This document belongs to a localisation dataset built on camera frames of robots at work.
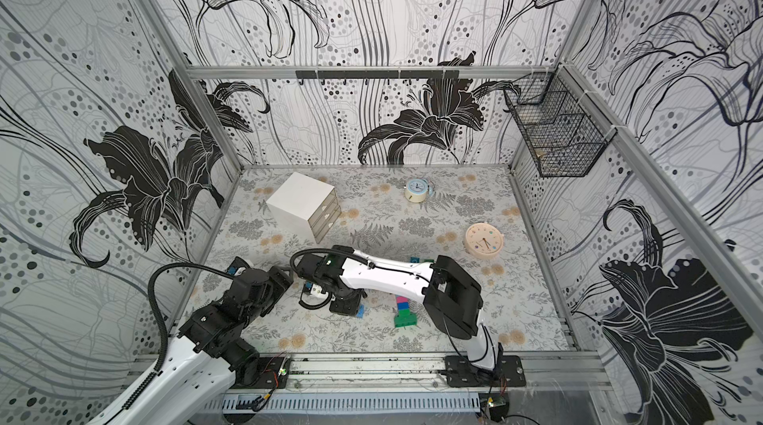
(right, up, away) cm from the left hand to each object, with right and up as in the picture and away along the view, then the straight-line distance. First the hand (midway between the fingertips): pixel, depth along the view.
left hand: (293, 283), depth 80 cm
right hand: (+17, -4, +1) cm, 18 cm away
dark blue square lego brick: (+30, -7, +2) cm, 31 cm away
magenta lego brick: (+30, -5, +2) cm, 30 cm away
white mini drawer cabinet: (0, +21, +11) cm, 24 cm away
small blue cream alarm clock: (+37, +26, +27) cm, 52 cm away
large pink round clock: (+57, +10, +14) cm, 60 cm away
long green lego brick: (+31, -9, -1) cm, 32 cm away
